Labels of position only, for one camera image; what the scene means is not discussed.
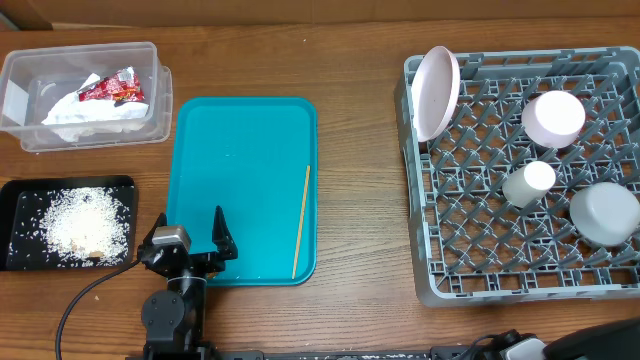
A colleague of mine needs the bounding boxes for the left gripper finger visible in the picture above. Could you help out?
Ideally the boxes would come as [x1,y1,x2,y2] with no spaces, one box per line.
[142,213,167,246]
[212,206,238,260]

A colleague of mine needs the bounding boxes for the rice food scraps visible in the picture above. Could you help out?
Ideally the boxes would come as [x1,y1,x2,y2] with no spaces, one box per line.
[9,187,132,266]

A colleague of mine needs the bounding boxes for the wooden chopstick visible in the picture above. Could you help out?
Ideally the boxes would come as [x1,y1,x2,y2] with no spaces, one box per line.
[291,165,311,280]

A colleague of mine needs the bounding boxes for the white napkin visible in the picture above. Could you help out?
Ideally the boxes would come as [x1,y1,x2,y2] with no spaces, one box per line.
[42,73,149,142]

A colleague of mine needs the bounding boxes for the red snack wrapper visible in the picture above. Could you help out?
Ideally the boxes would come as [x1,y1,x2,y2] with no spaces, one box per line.
[78,67,145,103]

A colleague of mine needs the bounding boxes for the large white plate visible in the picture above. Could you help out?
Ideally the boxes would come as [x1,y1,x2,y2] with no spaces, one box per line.
[411,46,460,142]

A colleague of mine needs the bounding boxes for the white paper cup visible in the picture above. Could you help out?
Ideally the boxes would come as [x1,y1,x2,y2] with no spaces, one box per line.
[502,161,556,208]

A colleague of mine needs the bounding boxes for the small white plate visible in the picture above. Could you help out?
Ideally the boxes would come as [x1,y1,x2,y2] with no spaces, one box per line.
[521,90,586,149]

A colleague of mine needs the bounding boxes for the grey bowl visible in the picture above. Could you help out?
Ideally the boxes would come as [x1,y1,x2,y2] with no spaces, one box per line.
[569,182,639,247]

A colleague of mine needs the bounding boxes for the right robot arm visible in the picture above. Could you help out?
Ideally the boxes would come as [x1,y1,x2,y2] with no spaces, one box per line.
[484,318,639,360]

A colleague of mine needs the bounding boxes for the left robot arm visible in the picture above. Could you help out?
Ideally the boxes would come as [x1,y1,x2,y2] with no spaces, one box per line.
[137,207,238,360]

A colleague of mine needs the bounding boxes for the grey dishwasher rack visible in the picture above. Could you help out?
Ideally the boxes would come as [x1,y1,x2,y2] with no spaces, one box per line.
[395,46,639,306]

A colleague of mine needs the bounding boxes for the black plastic tray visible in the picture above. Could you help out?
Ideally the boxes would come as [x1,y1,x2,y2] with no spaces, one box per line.
[1,175,138,271]

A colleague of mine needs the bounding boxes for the teal serving tray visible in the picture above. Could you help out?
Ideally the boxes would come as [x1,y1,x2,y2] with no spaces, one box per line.
[166,97,318,287]

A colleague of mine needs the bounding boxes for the clear plastic bin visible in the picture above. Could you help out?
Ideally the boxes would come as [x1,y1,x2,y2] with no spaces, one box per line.
[1,42,173,152]

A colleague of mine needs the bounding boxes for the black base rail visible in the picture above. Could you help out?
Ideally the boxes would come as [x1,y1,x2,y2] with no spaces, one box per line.
[151,345,471,360]

